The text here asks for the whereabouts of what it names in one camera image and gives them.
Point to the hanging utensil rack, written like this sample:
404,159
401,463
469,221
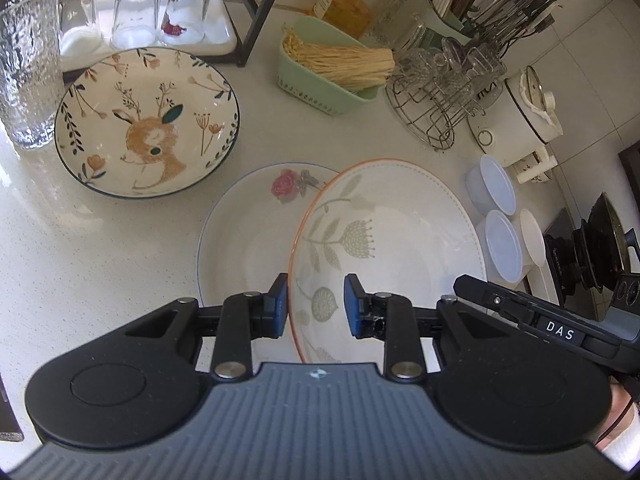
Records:
502,23

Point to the clear tall glass jar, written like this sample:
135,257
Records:
394,19

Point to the black frying pan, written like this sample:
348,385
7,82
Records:
601,246

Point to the white electric cooking pot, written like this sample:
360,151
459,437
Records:
517,126

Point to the white ceramic bowl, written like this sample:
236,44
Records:
531,239

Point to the upturned drinking glass middle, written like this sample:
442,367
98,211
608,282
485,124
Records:
134,23

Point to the translucent plastic bowl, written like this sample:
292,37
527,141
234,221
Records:
506,256
490,187

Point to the deer pattern ceramic plate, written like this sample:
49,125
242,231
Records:
146,123

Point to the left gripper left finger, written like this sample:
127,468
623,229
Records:
241,319

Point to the person's right hand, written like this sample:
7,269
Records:
619,438

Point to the green basket of enoki mushrooms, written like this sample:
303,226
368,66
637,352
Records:
329,70

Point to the leaf pattern orange-rim plate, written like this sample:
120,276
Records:
396,226

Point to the black induction cooktop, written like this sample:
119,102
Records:
574,280

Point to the upturned drinking glass left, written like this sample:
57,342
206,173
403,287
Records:
79,27

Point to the pink rose white plate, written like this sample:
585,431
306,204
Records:
248,235

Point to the upturned drinking glass right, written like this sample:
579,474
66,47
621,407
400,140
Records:
183,22

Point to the tall textured glass mug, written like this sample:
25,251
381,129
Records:
32,83

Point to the wire glass drying rack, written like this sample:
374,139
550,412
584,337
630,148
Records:
433,89

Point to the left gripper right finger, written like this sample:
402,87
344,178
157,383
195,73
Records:
395,321

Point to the upturned drinking glass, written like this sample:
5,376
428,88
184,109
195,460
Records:
134,23
79,27
183,22

